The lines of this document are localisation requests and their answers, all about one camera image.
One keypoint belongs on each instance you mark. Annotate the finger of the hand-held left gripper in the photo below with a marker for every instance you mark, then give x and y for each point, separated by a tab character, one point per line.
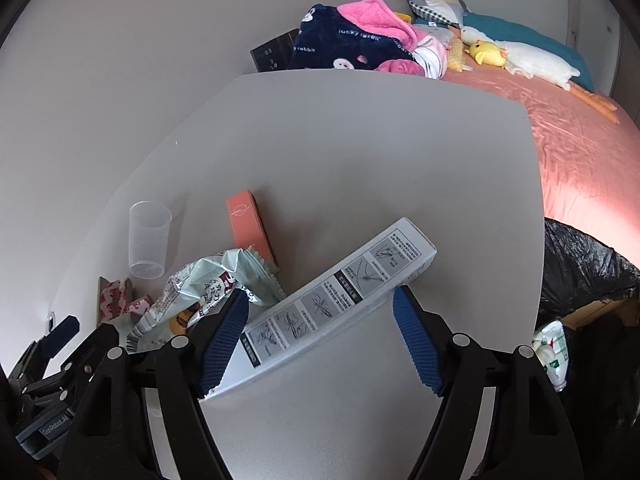
62	334
85	367

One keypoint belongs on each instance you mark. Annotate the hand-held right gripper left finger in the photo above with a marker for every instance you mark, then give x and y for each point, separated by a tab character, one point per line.
222	345

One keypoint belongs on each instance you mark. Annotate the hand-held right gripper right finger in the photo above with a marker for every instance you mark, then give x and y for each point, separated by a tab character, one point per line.
417	345

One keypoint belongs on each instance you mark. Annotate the mint foil wrapper red label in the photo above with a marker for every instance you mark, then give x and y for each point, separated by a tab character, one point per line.
210	280

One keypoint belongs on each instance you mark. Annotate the long white carton box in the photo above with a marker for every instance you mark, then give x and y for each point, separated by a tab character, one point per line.
340	290

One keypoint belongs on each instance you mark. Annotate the salmon pink carton box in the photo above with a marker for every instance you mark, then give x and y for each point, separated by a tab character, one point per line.
245	225

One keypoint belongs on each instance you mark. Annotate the white milk bottle green label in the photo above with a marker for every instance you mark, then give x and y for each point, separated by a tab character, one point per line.
550	355

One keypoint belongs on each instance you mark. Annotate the black trash bag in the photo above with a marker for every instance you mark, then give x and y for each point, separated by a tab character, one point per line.
585	270

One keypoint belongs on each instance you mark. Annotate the red white patterned packet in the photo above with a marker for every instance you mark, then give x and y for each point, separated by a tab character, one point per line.
112	300

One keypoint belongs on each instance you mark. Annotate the translucent plastic cup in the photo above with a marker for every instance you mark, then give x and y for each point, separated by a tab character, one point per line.
150	240

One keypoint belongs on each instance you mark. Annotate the bed with pink sheet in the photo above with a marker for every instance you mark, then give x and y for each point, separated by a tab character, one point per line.
575	150

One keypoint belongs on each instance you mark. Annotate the white pink striped blanket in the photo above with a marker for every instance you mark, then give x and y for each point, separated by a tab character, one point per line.
432	60

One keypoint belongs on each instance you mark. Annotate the corn plush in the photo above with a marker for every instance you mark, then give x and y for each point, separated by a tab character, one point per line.
456	55

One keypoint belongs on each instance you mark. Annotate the yellow duck plush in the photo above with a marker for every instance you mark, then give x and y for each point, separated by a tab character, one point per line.
487	53

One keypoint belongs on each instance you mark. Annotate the white goose plush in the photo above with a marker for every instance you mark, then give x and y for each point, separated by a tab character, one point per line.
540	62

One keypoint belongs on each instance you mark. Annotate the navy printed blanket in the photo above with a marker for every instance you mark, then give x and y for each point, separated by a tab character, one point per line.
340	45

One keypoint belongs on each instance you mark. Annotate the pale printed pillow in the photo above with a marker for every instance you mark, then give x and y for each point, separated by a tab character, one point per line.
435	32

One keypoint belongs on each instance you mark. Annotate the teal pillow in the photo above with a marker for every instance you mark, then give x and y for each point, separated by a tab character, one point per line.
530	40

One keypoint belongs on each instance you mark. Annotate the yellow fleece cloth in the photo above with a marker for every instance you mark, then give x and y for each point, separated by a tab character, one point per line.
402	17

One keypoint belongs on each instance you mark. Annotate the pink fleece blanket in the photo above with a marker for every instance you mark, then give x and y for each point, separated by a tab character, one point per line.
370	17

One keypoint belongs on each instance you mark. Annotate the checked patchwork pillow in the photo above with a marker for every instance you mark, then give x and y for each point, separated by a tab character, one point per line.
440	7

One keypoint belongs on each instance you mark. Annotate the white closet doors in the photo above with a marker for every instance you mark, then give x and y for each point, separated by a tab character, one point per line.
592	10

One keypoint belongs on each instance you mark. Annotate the black switch panel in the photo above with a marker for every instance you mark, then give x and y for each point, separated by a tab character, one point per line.
272	52

